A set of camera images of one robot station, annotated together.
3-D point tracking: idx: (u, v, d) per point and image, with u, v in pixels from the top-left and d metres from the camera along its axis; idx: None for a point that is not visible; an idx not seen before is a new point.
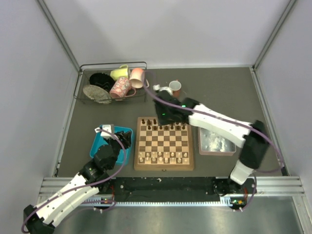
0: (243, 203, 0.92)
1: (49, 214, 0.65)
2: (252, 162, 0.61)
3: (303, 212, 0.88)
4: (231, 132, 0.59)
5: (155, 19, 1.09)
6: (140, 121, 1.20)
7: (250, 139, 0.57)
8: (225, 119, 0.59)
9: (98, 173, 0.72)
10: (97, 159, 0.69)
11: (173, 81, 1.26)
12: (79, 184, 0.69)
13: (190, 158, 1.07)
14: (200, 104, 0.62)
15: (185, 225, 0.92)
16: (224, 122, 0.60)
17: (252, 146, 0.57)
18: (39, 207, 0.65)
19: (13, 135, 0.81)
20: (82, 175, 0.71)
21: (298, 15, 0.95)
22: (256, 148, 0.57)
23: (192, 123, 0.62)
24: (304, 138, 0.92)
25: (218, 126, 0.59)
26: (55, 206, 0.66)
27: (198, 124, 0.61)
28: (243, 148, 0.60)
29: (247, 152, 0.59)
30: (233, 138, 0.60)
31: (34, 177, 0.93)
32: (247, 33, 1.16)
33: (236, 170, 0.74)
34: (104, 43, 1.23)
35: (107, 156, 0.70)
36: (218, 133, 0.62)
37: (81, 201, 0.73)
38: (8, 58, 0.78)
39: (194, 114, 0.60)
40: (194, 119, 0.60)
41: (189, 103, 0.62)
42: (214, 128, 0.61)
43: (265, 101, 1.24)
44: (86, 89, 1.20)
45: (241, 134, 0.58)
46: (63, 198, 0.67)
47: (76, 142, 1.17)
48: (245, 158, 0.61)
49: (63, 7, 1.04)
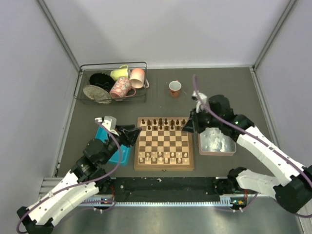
0: (243, 203, 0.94)
1: (41, 217, 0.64)
2: (285, 204, 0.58)
3: (303, 212, 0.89)
4: (279, 166, 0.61)
5: (155, 19, 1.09)
6: (140, 121, 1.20)
7: (298, 182, 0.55)
8: (276, 151, 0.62)
9: (90, 169, 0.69)
10: (87, 156, 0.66)
11: (173, 81, 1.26)
12: (70, 183, 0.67)
13: (190, 158, 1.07)
14: (254, 126, 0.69)
15: (185, 225, 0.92)
16: (275, 155, 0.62)
17: (297, 190, 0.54)
18: (31, 208, 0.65)
19: (14, 135, 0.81)
20: (73, 172, 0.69)
21: (298, 15, 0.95)
22: (301, 189, 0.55)
23: (239, 141, 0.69)
24: (304, 137, 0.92)
25: (266, 154, 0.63)
26: (47, 208, 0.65)
27: (245, 144, 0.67)
28: (286, 188, 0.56)
29: (288, 194, 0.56)
30: (278, 173, 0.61)
31: (34, 177, 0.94)
32: (247, 33, 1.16)
33: (251, 177, 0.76)
34: (104, 43, 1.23)
35: (97, 151, 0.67)
36: (264, 162, 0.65)
37: (82, 201, 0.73)
38: (7, 58, 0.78)
39: (245, 135, 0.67)
40: (241, 137, 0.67)
41: (245, 124, 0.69)
42: (259, 154, 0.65)
43: (265, 101, 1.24)
44: (86, 89, 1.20)
45: (290, 174, 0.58)
46: (55, 199, 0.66)
47: (76, 142, 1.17)
48: (281, 198, 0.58)
49: (64, 7, 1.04)
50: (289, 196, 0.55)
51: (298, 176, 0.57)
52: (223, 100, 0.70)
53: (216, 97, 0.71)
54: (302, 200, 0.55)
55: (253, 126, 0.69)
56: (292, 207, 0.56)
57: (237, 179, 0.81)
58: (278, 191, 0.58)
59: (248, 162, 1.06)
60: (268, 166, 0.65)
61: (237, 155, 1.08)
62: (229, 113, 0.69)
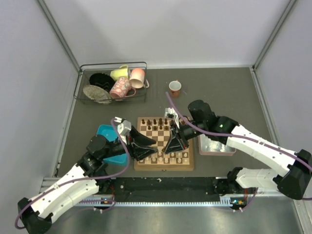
0: (243, 203, 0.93)
1: (45, 208, 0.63)
2: (290, 193, 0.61)
3: (303, 212, 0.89)
4: (274, 160, 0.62)
5: (155, 19, 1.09)
6: (140, 121, 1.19)
7: (296, 170, 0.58)
8: (267, 144, 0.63)
9: (96, 164, 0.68)
10: (90, 152, 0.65)
11: (173, 81, 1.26)
12: (77, 176, 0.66)
13: (190, 158, 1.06)
14: (239, 125, 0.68)
15: (185, 225, 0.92)
16: (267, 148, 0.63)
17: (298, 179, 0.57)
18: (34, 200, 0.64)
19: (14, 135, 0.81)
20: (80, 166, 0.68)
21: (298, 15, 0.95)
22: (301, 176, 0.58)
23: (229, 143, 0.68)
24: (304, 137, 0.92)
25: (258, 149, 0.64)
26: (51, 200, 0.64)
27: (236, 145, 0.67)
28: (288, 179, 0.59)
29: (290, 183, 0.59)
30: (275, 165, 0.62)
31: (34, 177, 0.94)
32: (247, 33, 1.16)
33: (251, 175, 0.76)
34: (104, 43, 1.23)
35: (100, 147, 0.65)
36: (258, 158, 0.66)
37: (81, 199, 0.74)
38: (7, 58, 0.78)
39: (233, 136, 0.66)
40: (230, 139, 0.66)
41: (230, 124, 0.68)
42: (252, 151, 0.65)
43: (265, 101, 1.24)
44: (87, 89, 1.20)
45: (286, 164, 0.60)
46: (60, 191, 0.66)
47: (76, 142, 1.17)
48: (285, 188, 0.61)
49: (64, 7, 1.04)
50: (293, 185, 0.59)
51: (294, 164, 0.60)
52: (203, 105, 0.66)
53: (194, 104, 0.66)
54: (304, 185, 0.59)
55: (237, 125, 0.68)
56: (297, 195, 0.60)
57: (237, 180, 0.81)
58: (280, 183, 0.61)
59: (248, 162, 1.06)
60: (263, 161, 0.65)
61: (237, 155, 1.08)
62: (212, 118, 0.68)
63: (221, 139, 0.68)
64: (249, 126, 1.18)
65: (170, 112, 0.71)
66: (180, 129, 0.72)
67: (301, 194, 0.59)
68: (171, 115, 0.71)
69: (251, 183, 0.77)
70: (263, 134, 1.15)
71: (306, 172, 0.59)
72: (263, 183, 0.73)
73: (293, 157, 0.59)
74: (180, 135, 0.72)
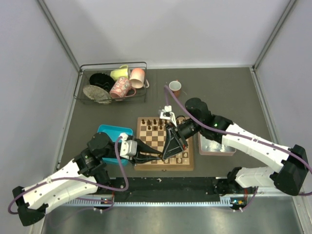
0: (243, 203, 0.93)
1: (35, 201, 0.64)
2: (287, 190, 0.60)
3: (303, 213, 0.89)
4: (268, 156, 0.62)
5: (155, 18, 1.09)
6: (140, 121, 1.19)
7: (290, 165, 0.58)
8: (261, 141, 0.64)
9: (94, 163, 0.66)
10: (90, 149, 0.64)
11: (173, 81, 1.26)
12: (71, 173, 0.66)
13: (190, 158, 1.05)
14: (233, 124, 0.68)
15: (185, 225, 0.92)
16: (261, 145, 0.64)
17: (292, 174, 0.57)
18: (27, 190, 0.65)
19: (14, 134, 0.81)
20: (76, 163, 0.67)
21: (298, 15, 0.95)
22: (295, 172, 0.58)
23: (224, 142, 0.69)
24: (304, 137, 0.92)
25: (252, 146, 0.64)
26: (43, 193, 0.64)
27: (230, 143, 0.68)
28: (282, 176, 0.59)
29: (285, 179, 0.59)
30: (269, 161, 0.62)
31: (34, 177, 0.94)
32: (247, 33, 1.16)
33: (249, 175, 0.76)
34: (104, 43, 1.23)
35: (101, 146, 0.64)
36: (253, 155, 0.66)
37: (79, 195, 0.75)
38: (8, 59, 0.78)
39: (227, 135, 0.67)
40: (224, 138, 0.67)
41: (224, 124, 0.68)
42: (246, 149, 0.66)
43: (265, 100, 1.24)
44: (86, 89, 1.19)
45: (280, 159, 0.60)
46: (52, 185, 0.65)
47: (76, 142, 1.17)
48: (282, 185, 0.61)
49: (63, 7, 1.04)
50: (289, 182, 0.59)
51: (287, 159, 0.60)
52: (200, 104, 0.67)
53: (192, 102, 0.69)
54: (300, 180, 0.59)
55: (231, 124, 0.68)
56: (293, 190, 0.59)
57: (236, 180, 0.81)
58: (276, 179, 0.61)
59: (248, 162, 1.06)
60: (258, 158, 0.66)
61: (237, 155, 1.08)
62: (208, 116, 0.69)
63: (216, 138, 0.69)
64: (248, 126, 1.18)
65: (166, 110, 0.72)
66: (178, 128, 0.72)
67: (297, 189, 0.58)
68: (167, 114, 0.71)
69: (250, 181, 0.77)
70: (262, 134, 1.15)
71: (301, 167, 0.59)
72: (263, 183, 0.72)
73: (287, 151, 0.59)
74: (179, 133, 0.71)
